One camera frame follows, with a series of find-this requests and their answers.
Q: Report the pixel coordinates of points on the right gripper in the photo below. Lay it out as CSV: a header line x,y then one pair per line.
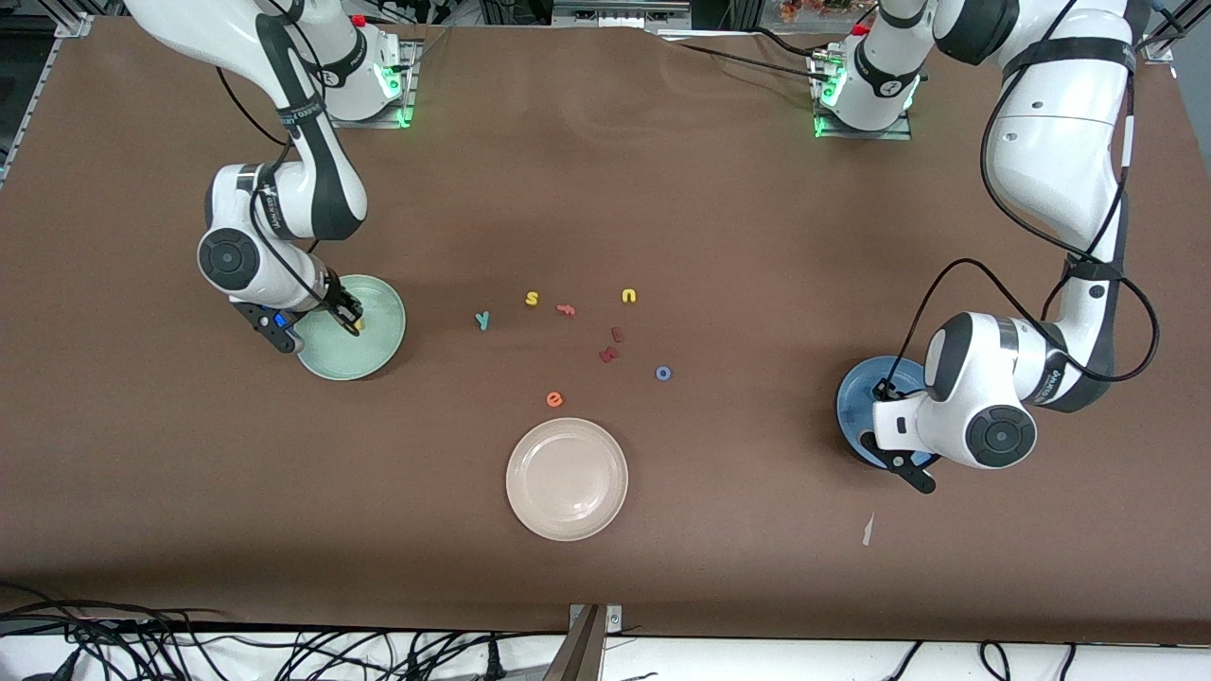
x,y
337,301

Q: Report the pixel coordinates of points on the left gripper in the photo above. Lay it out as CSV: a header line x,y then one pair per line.
x,y
878,392

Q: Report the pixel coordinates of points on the teal letter y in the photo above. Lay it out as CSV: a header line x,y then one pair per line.
x,y
482,321

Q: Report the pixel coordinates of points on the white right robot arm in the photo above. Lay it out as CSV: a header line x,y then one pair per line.
x,y
227,255

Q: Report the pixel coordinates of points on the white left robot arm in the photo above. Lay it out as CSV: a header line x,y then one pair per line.
x,y
998,435

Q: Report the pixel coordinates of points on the blue plate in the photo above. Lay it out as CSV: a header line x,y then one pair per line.
x,y
851,407

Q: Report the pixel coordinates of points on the green plate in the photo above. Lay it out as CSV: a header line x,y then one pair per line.
x,y
369,355

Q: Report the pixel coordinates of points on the white paper scrap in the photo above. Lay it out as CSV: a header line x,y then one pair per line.
x,y
868,530

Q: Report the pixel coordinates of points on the dark red curly letter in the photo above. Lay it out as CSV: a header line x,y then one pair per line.
x,y
609,355

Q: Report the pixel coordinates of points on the beige plate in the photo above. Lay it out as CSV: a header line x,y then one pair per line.
x,y
567,479

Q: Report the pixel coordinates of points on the brown table cover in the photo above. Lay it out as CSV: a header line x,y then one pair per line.
x,y
662,189

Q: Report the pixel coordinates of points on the orange artificial flowers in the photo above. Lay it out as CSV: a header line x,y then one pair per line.
x,y
814,8

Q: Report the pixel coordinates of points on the grey metal beam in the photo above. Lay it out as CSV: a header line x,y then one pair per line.
x,y
579,653

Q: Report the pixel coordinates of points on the grey power strip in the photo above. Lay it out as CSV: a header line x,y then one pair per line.
x,y
615,11

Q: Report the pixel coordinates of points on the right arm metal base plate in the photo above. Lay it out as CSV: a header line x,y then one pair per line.
x,y
378,121

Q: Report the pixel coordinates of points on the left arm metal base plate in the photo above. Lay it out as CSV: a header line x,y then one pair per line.
x,y
861,134

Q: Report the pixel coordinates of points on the small metal bracket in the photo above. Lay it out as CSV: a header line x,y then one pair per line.
x,y
614,619

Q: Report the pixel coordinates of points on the aluminium frame rail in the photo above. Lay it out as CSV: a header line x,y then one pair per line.
x,y
74,26

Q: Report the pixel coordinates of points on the aluminium frame corner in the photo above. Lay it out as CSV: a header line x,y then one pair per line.
x,y
1173,33

